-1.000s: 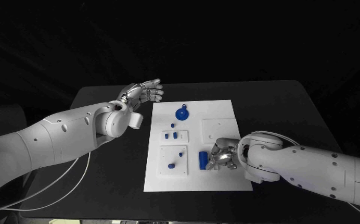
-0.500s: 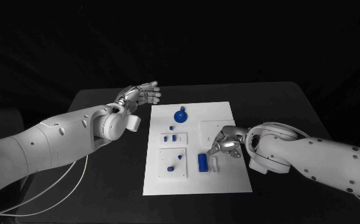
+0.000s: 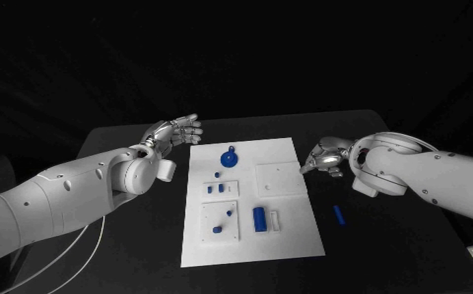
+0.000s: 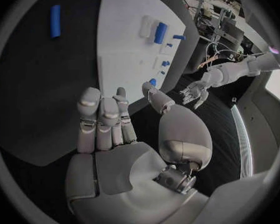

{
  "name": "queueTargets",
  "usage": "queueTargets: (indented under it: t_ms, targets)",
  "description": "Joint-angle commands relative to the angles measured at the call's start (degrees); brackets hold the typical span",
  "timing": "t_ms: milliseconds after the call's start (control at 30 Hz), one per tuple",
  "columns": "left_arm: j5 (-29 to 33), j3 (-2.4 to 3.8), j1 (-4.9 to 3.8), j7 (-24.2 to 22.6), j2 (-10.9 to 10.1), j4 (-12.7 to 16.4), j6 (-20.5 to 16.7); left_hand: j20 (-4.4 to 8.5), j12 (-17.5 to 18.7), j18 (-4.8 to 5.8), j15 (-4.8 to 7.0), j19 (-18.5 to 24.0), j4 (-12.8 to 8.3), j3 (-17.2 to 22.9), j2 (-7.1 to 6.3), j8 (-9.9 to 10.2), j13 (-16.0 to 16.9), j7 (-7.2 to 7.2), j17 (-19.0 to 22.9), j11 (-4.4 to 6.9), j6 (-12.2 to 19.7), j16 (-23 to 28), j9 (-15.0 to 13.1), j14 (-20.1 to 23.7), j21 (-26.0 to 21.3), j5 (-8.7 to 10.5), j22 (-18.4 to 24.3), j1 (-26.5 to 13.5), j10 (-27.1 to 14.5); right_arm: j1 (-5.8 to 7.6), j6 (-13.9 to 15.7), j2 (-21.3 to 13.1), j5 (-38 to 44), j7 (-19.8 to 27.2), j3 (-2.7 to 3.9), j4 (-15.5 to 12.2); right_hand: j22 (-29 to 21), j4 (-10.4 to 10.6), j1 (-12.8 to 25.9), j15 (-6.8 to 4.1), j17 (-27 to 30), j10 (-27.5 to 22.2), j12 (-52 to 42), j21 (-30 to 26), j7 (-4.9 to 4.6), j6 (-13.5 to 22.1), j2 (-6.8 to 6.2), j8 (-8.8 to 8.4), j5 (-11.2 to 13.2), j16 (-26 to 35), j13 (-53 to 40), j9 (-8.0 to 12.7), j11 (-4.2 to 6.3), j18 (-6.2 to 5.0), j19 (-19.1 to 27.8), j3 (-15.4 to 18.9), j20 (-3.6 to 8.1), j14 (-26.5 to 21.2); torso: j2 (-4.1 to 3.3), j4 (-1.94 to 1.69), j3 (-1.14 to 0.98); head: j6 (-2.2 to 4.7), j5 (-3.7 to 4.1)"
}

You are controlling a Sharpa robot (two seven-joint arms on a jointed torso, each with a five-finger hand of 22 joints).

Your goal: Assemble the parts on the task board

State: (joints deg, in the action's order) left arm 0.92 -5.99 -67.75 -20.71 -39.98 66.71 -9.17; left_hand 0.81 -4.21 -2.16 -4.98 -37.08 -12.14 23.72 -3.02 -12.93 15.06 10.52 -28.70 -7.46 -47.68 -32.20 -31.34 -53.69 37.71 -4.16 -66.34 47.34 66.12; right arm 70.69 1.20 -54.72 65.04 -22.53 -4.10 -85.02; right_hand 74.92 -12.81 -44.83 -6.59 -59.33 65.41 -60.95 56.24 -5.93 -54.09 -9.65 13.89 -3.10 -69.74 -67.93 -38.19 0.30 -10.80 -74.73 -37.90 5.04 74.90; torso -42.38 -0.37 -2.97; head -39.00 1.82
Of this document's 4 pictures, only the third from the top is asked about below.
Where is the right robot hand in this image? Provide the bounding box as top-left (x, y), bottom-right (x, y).
top-left (299, 136), bottom-right (357, 178)

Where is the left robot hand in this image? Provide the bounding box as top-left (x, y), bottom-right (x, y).
top-left (140, 113), bottom-right (204, 159)

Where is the white task board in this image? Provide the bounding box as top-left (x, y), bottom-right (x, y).
top-left (179, 137), bottom-right (328, 268)

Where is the blue gear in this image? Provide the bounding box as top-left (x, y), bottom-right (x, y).
top-left (220, 146), bottom-right (240, 168)

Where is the long thin blue cylinder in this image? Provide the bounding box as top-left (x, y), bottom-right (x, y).
top-left (332, 204), bottom-right (348, 226)

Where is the large blue cylinder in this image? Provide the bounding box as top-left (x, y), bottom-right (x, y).
top-left (253, 206), bottom-right (269, 233)

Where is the white cable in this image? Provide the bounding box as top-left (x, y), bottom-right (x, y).
top-left (377, 131), bottom-right (440, 152)
top-left (55, 214), bottom-right (107, 294)
top-left (0, 224), bottom-right (91, 292)

